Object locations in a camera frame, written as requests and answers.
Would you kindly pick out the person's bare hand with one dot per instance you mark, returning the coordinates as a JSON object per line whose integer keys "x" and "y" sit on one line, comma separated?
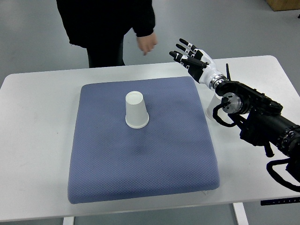
{"x": 147, "y": 43}

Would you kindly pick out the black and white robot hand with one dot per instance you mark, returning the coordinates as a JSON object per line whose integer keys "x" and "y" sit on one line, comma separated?
{"x": 198, "y": 63}

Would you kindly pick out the white paper cup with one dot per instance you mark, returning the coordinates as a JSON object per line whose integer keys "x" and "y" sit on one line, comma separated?
{"x": 136, "y": 112}
{"x": 216, "y": 100}

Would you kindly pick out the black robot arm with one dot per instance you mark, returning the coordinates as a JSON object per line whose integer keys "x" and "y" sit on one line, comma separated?
{"x": 261, "y": 124}

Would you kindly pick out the person in black clothes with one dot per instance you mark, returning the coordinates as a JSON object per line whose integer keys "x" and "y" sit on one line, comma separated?
{"x": 99, "y": 26}

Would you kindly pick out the white paper cup on cushion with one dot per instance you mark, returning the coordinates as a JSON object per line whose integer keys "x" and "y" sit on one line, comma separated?
{"x": 136, "y": 112}

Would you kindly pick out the blue quilted cushion pad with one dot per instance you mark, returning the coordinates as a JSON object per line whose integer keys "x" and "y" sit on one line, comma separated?
{"x": 172, "y": 154}

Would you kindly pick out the cardboard box corner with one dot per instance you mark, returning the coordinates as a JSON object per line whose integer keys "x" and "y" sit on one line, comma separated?
{"x": 284, "y": 5}

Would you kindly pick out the white table leg right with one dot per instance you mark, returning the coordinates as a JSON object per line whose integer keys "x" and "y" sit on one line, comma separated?
{"x": 240, "y": 213}

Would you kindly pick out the white table leg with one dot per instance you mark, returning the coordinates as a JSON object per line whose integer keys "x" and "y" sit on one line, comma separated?
{"x": 68, "y": 220}
{"x": 240, "y": 213}

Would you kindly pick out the black table control panel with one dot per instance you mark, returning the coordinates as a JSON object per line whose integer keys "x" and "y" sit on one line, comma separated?
{"x": 280, "y": 201}

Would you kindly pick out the white table leg left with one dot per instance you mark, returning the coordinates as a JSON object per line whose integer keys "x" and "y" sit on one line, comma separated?
{"x": 68, "y": 220}

